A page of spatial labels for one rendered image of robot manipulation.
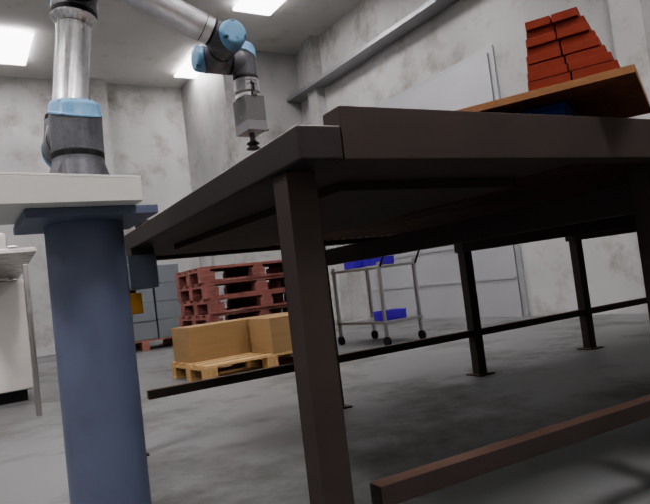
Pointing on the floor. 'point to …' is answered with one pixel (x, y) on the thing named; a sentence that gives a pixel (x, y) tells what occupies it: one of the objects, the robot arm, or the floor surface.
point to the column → (95, 348)
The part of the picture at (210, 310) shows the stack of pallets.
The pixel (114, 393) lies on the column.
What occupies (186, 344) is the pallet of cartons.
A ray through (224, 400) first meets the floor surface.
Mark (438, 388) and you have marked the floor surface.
